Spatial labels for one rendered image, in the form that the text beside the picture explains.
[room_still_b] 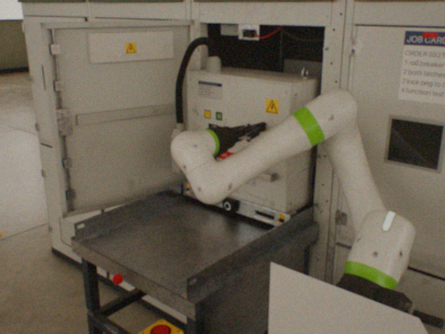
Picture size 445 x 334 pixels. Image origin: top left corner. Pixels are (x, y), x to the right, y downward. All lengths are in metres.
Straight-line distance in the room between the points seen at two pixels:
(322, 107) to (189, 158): 0.40
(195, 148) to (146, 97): 0.69
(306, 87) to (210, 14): 0.54
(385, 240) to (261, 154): 0.41
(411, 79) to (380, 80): 0.10
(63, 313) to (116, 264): 1.36
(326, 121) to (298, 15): 0.51
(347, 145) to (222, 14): 0.78
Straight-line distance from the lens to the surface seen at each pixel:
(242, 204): 1.88
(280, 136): 1.39
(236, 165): 1.38
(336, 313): 1.15
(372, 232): 1.24
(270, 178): 1.72
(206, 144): 1.43
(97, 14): 2.61
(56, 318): 2.94
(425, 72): 1.58
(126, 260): 1.64
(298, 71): 2.52
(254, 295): 1.69
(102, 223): 1.85
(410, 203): 1.68
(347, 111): 1.42
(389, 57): 1.61
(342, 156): 1.52
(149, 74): 2.04
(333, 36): 1.72
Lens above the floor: 1.64
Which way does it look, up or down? 19 degrees down
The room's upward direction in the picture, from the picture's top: straight up
